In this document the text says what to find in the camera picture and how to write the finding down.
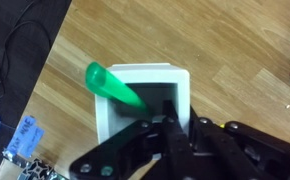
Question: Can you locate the blue tape label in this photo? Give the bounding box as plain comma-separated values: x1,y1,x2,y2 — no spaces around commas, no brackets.
7,116,45,158

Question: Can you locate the green marker in holder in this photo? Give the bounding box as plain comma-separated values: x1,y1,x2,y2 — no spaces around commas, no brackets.
85,62,148,111

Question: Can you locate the white square pen holder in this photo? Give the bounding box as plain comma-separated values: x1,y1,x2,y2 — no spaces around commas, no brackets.
94,62,191,145

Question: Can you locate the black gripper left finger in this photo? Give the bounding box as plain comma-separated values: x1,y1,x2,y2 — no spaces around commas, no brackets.
69,120,161,180

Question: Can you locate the aluminium extrusion rail assembly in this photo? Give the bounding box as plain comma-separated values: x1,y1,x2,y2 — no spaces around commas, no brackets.
2,149,69,180

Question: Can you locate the black floor cable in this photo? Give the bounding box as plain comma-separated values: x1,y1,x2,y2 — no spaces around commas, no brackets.
0,0,53,101

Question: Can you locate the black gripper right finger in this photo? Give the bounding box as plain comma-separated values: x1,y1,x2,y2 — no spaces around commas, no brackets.
163,100,290,180

